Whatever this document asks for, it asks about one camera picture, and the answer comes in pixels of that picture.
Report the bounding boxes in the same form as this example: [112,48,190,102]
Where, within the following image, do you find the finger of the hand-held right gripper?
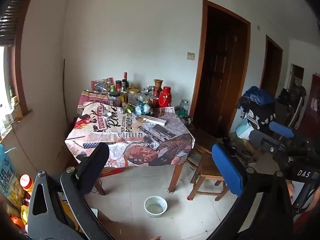
[269,121,320,150]
[249,129,287,153]

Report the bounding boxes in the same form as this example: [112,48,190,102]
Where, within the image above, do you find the orange-capped bottle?
[19,174,34,195]

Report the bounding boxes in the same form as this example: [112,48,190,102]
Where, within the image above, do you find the red cardboard box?
[100,166,124,178]

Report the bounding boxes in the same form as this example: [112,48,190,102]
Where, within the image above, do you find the hanging dark clothing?
[287,85,307,128]

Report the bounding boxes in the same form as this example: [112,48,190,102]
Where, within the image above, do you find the blue patterned cloth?
[242,86,275,105]

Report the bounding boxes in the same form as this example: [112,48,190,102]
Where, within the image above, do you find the window blind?
[0,0,23,47]

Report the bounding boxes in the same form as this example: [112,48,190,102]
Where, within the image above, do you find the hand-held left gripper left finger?
[27,142,115,240]

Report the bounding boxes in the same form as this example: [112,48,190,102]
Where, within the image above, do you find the red snack packet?
[91,78,112,92]

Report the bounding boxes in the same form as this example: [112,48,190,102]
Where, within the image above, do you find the gold-lidded glass jar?
[128,88,140,105]

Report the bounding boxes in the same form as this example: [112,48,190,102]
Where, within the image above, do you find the narrow wooden door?
[260,35,284,97]

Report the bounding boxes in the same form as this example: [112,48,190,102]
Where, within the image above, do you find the blue printed bag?
[0,144,18,198]

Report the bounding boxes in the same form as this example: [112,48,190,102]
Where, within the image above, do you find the black-lidded jar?
[109,92,121,107]

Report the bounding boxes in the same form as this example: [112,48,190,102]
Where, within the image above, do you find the red thermos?
[159,86,172,108]

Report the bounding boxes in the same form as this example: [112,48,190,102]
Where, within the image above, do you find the white plastic tub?
[144,196,168,218]

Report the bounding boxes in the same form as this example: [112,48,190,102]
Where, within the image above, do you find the printed tablecloth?
[64,90,195,168]

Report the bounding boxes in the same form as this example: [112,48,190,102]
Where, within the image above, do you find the black bag pile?
[237,100,277,130]

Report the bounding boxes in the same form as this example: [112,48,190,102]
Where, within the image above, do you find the long white box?
[147,118,167,127]

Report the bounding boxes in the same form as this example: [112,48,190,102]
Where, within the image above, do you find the bottles on window sill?
[9,85,23,120]

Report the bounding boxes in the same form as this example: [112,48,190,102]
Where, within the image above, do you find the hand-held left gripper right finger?
[207,137,294,240]

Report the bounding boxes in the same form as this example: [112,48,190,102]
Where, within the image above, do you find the dark wooden door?
[194,0,251,138]

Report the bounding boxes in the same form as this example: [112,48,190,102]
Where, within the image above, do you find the crumpled bluish plastic bag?
[135,102,150,115]

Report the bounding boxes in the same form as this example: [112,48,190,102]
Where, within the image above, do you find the wooden chair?
[186,142,230,202]

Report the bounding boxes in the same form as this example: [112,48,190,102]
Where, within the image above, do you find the wooden table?
[94,162,185,196]

